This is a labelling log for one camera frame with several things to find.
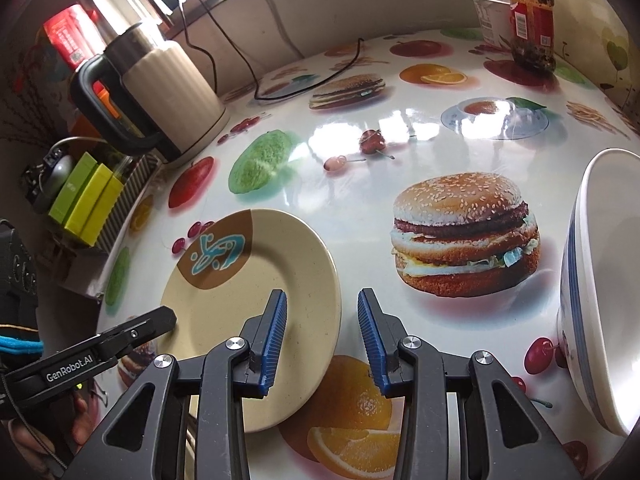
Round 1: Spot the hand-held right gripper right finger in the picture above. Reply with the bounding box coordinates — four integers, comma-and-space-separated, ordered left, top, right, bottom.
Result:
356, 287, 583, 480

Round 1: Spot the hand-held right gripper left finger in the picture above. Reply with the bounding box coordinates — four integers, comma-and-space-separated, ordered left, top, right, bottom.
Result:
62, 289, 288, 480

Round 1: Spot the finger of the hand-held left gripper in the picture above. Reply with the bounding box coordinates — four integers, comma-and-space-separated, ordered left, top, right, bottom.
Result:
95, 306, 178, 362

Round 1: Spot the stack of cream plates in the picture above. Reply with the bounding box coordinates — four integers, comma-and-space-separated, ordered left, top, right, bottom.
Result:
160, 208, 342, 433

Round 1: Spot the white bowl with blue stripes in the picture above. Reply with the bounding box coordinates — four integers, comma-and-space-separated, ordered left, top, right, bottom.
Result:
556, 147, 640, 437

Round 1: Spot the person's left hand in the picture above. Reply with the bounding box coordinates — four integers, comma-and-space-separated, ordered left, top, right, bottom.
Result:
0, 391, 100, 468

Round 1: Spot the yellow-green box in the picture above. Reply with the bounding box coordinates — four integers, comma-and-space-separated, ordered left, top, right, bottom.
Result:
65, 162, 125, 247

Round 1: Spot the grey corrugated box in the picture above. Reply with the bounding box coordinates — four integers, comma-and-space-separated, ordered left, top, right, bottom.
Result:
95, 154, 162, 256

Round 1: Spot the green box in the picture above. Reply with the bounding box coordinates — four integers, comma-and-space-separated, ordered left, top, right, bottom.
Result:
48, 152, 98, 228

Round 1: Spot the grey round device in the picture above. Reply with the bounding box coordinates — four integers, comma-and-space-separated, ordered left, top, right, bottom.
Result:
20, 142, 76, 211

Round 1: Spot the food print tablecloth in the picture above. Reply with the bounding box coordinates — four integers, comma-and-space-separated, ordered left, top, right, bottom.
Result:
97, 27, 640, 480

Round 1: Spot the orange object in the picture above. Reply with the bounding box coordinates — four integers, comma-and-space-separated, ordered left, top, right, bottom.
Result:
97, 87, 123, 121

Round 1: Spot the cream electric kettle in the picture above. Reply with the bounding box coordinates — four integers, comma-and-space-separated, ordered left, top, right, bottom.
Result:
69, 22, 232, 165

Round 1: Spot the red packet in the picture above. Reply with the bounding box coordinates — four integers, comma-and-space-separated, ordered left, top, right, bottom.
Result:
42, 4, 108, 68

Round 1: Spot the white plastic tub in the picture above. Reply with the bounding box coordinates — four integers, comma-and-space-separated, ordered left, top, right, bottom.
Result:
469, 0, 516, 47

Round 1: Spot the glass jar with red label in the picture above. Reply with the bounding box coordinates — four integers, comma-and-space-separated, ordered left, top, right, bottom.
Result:
502, 0, 557, 73

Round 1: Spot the blue strap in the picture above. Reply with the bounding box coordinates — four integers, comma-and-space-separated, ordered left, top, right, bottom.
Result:
0, 335, 46, 357

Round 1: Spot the black cable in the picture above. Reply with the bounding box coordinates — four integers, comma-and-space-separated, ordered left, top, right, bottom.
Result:
177, 0, 221, 96
242, 0, 366, 102

